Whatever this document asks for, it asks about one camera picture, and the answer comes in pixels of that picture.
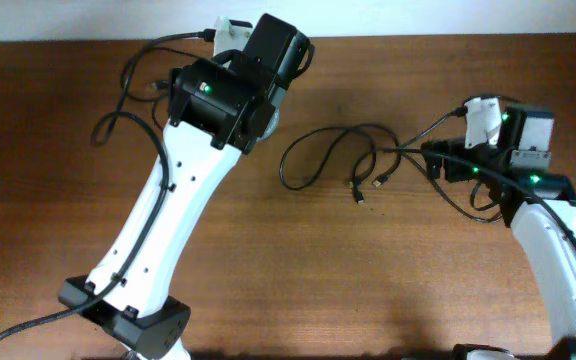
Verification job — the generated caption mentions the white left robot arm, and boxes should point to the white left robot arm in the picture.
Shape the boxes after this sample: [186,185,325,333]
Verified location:
[58,14,314,359]

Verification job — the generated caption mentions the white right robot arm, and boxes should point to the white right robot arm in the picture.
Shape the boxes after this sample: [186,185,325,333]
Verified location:
[421,96,576,359]

